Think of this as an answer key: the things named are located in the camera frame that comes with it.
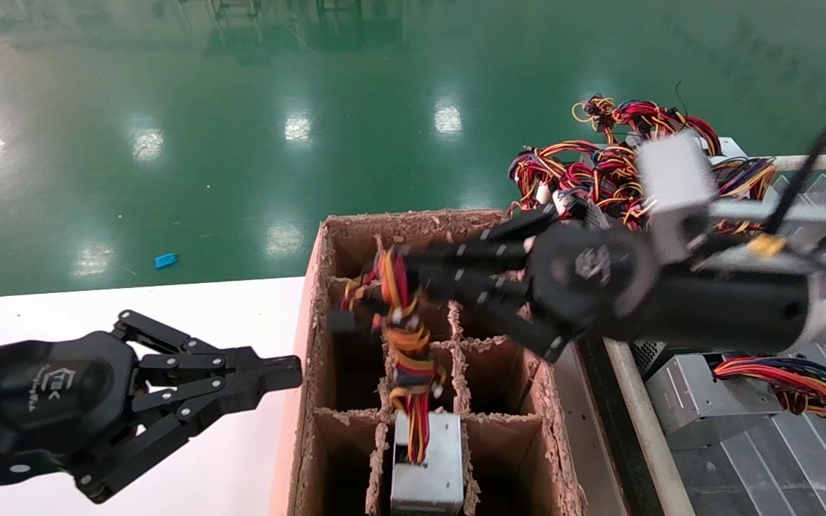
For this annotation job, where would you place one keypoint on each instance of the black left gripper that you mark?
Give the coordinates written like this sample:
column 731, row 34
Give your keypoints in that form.
column 33, row 401

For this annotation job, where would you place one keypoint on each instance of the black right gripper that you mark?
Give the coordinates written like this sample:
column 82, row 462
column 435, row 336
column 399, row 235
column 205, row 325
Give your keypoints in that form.
column 592, row 279

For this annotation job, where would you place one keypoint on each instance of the blue scrap on floor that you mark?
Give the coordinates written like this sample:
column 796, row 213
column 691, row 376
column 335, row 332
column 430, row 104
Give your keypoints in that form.
column 166, row 261

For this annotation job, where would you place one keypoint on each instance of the cardboard box with dividers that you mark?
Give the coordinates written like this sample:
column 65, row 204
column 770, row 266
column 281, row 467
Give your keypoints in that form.
column 488, row 459

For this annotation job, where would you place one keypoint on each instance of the grey mesh-faced power supply case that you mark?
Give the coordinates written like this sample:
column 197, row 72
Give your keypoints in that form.
column 646, row 358

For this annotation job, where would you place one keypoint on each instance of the clear plastic divided tray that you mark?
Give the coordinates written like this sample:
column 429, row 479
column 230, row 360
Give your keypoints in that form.
column 779, row 473

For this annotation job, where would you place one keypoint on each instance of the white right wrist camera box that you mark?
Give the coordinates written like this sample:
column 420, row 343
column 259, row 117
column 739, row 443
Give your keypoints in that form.
column 675, row 175

